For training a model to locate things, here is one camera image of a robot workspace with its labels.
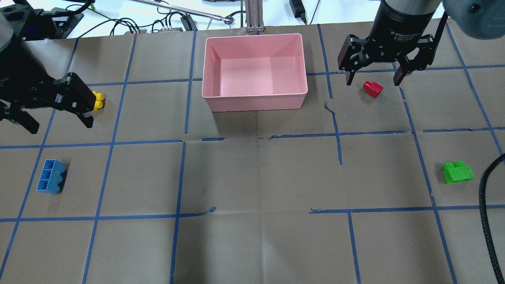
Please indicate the aluminium frame post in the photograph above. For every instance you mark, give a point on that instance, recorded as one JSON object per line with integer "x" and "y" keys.
{"x": 254, "y": 16}

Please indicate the red small toy block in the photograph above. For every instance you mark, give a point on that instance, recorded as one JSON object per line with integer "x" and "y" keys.
{"x": 373, "y": 89}

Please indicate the yellow toy block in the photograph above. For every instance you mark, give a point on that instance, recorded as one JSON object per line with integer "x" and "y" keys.
{"x": 99, "y": 100}

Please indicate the brown paper table cover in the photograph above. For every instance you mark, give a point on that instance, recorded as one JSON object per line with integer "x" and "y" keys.
{"x": 347, "y": 189}

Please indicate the pink plastic box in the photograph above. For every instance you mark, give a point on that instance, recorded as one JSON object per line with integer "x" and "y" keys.
{"x": 254, "y": 73}

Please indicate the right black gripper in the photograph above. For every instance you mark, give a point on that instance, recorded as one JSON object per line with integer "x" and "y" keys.
{"x": 399, "y": 24}

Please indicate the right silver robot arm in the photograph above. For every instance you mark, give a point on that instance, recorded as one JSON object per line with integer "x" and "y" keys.
{"x": 480, "y": 19}

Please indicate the metal rod tool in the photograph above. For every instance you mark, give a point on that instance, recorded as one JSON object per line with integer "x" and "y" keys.
{"x": 155, "y": 3}

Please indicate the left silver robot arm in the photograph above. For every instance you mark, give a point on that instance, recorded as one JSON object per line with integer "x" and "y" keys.
{"x": 22, "y": 21}

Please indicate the blue long toy block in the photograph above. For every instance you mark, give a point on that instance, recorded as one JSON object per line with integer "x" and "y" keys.
{"x": 51, "y": 177}

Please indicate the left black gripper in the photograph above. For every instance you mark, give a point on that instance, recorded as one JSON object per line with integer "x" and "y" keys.
{"x": 19, "y": 75}

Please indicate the green toy block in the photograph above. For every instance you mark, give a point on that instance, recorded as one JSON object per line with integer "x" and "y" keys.
{"x": 458, "y": 171}

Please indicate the black power adapter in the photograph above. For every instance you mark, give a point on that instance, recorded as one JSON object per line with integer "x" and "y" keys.
{"x": 298, "y": 10}

